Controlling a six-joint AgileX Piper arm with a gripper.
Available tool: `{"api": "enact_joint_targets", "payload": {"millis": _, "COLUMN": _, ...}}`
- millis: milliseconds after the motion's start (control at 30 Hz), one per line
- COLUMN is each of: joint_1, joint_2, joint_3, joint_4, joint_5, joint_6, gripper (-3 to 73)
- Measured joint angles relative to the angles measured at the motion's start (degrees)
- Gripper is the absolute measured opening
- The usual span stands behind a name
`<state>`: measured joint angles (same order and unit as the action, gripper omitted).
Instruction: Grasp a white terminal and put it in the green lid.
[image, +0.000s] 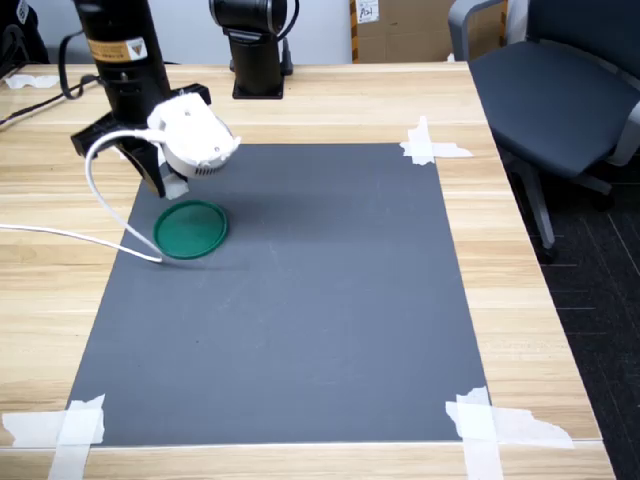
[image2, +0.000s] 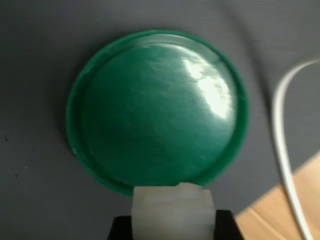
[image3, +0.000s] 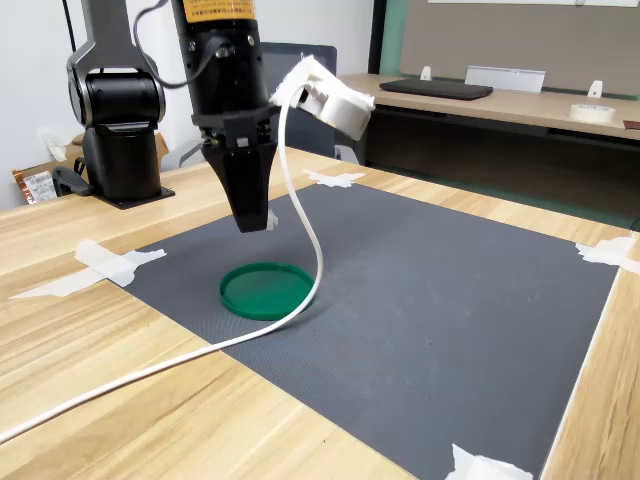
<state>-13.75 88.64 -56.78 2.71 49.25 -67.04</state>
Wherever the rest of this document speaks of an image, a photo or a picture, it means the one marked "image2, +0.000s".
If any white camera cable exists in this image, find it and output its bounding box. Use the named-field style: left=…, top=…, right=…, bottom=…
left=272, top=58, right=320, bottom=240

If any dark grey mat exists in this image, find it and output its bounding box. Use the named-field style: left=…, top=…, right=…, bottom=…
left=0, top=0, right=320, bottom=240

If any round green lid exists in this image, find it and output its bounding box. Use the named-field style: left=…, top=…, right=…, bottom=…
left=66, top=29, right=250, bottom=198

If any small white plastic terminal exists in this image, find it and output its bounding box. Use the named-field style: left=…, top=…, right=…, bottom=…
left=131, top=182, right=216, bottom=240

